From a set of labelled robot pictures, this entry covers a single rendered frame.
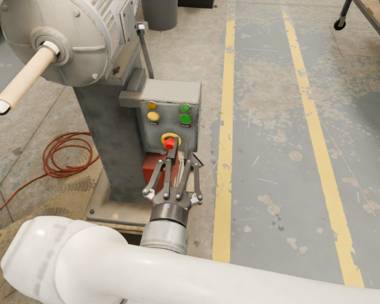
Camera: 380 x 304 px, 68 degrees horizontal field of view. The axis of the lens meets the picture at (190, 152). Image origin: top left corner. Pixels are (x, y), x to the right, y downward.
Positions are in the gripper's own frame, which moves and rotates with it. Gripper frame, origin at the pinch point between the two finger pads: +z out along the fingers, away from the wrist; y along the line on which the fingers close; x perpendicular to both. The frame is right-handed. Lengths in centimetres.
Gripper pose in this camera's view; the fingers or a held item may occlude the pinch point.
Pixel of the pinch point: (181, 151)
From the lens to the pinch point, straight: 68.6
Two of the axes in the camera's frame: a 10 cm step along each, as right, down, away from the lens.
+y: 9.9, 0.9, -0.7
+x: 0.0, -6.5, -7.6
